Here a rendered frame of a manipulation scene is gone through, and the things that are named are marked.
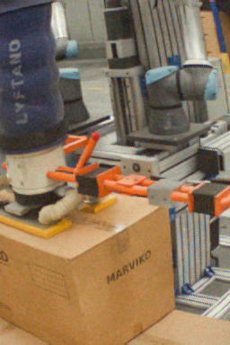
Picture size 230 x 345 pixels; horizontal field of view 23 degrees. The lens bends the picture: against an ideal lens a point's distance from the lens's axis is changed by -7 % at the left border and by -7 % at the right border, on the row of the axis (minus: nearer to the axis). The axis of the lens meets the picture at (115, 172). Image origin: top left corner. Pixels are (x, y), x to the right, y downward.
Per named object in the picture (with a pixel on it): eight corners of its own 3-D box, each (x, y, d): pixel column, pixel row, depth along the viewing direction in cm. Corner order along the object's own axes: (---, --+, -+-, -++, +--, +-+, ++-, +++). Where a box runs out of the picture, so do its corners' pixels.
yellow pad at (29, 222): (-19, 215, 176) (-23, 200, 174) (2, 205, 182) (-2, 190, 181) (48, 239, 153) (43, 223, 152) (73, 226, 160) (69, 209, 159)
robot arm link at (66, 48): (66, 1, 238) (79, 64, 211) (43, 5, 237) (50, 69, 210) (65, -15, 229) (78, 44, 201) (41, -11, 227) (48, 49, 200)
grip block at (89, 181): (75, 194, 154) (72, 172, 152) (101, 181, 161) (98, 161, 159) (100, 199, 149) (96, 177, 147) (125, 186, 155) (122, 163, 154)
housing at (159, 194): (147, 205, 141) (145, 187, 139) (164, 195, 145) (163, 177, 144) (171, 209, 136) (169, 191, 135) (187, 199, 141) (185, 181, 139)
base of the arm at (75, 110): (72, 115, 248) (68, 92, 245) (97, 116, 238) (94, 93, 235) (46, 125, 238) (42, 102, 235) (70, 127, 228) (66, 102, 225)
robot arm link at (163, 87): (153, 99, 209) (147, 65, 205) (188, 98, 205) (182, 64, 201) (145, 107, 198) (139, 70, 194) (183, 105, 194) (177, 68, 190)
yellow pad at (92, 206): (21, 196, 189) (17, 181, 187) (41, 186, 195) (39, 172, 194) (95, 215, 166) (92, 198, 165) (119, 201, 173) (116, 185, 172)
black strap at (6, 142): (-16, 146, 167) (-18, 135, 166) (36, 124, 183) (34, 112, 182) (27, 153, 152) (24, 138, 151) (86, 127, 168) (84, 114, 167)
